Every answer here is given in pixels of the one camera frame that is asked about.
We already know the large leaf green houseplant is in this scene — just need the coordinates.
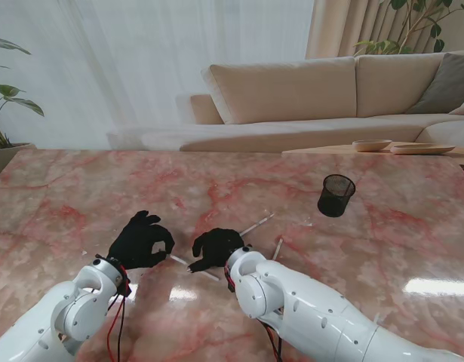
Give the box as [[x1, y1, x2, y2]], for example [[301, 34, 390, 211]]
[[0, 35, 45, 149]]

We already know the tall branching green plant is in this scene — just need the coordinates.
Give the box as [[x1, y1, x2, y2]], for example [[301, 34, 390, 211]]
[[354, 0, 453, 57]]

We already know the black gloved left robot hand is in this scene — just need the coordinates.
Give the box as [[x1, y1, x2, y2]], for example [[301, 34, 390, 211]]
[[107, 210, 177, 272]]

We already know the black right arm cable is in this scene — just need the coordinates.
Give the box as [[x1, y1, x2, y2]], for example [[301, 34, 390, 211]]
[[226, 277, 286, 362]]

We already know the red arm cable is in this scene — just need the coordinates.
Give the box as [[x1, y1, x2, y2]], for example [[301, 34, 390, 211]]
[[106, 265, 129, 362], [223, 263, 285, 362]]

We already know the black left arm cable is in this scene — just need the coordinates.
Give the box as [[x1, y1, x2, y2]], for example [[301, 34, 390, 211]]
[[116, 293, 128, 362]]

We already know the beige curtain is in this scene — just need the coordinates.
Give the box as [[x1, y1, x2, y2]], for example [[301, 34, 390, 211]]
[[305, 0, 464, 61]]

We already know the flat wooden tray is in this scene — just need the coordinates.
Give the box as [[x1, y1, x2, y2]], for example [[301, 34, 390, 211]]
[[389, 143, 456, 155]]

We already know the red left arm cable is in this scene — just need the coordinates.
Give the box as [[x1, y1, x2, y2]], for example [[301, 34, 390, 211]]
[[106, 265, 129, 362]]

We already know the white sheer curtain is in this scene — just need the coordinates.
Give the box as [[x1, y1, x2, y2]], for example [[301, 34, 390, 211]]
[[0, 0, 315, 150]]

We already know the grey sofa cushion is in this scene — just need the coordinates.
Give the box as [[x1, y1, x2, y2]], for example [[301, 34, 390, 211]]
[[407, 52, 464, 115]]

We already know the wooden bowl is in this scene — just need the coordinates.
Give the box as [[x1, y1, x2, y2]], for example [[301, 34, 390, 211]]
[[352, 139, 393, 153]]

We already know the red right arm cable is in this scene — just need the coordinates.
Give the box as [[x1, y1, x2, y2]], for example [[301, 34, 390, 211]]
[[223, 263, 285, 362]]

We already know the beige sofa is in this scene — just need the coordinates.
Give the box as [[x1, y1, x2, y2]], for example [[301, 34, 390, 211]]
[[106, 51, 464, 154]]

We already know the beige plant pot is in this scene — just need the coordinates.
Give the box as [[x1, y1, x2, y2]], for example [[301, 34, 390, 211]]
[[0, 142, 37, 176]]

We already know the black mesh brush holder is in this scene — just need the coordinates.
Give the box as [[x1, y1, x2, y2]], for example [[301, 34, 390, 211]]
[[317, 173, 357, 218]]

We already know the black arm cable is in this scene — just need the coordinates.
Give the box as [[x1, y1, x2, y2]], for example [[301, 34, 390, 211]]
[[116, 293, 128, 362], [226, 277, 286, 362]]

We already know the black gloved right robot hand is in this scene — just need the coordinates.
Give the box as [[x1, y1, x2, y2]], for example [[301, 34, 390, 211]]
[[188, 227, 252, 274]]

